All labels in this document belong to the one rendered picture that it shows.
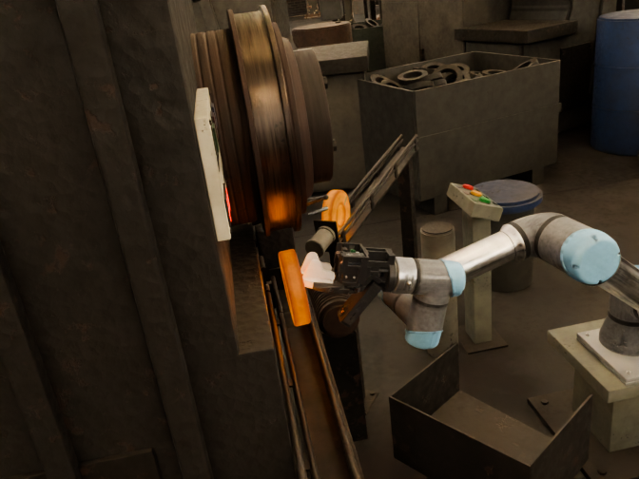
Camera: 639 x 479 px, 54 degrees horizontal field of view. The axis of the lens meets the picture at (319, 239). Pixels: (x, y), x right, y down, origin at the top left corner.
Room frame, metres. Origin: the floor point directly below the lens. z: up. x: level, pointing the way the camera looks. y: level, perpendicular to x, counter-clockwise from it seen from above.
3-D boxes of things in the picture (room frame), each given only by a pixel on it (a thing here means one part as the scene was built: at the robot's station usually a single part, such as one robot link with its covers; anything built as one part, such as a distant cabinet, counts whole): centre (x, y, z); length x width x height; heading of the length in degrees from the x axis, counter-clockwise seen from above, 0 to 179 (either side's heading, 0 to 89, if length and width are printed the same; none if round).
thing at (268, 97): (1.32, 0.08, 1.11); 0.47 x 0.06 x 0.47; 7
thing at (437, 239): (2.02, -0.42, 0.26); 0.12 x 0.12 x 0.52
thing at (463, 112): (3.90, -0.92, 0.39); 1.03 x 0.83 x 0.77; 112
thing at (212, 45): (1.31, 0.16, 1.12); 0.47 x 0.10 x 0.47; 7
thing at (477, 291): (2.08, -0.57, 0.31); 0.24 x 0.16 x 0.62; 7
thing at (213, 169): (0.97, 0.15, 1.15); 0.26 x 0.02 x 0.18; 7
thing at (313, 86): (1.33, -0.02, 1.11); 0.28 x 0.06 x 0.28; 7
